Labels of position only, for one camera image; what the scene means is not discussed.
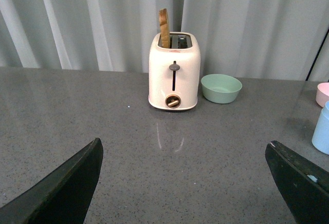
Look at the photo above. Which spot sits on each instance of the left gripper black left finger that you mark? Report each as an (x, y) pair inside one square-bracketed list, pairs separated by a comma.
[(64, 195)]

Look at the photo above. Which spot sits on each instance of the light blue cup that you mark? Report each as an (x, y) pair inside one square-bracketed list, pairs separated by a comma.
[(320, 136), (325, 110)]

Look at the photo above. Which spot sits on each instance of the black vertical pole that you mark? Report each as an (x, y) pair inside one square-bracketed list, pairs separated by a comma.
[(317, 55)]

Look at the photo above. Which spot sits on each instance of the pink bowl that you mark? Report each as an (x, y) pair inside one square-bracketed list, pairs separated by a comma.
[(322, 94)]

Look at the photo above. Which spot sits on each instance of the cream white toaster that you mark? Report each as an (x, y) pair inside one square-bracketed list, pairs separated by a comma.
[(174, 72)]

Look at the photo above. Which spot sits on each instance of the toasted bread slice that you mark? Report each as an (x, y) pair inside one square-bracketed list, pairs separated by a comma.
[(164, 28)]

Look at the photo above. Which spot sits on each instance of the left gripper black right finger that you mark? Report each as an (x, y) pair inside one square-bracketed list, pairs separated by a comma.
[(302, 184)]

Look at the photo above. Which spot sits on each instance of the green bowl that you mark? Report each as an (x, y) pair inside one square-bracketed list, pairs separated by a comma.
[(220, 88)]

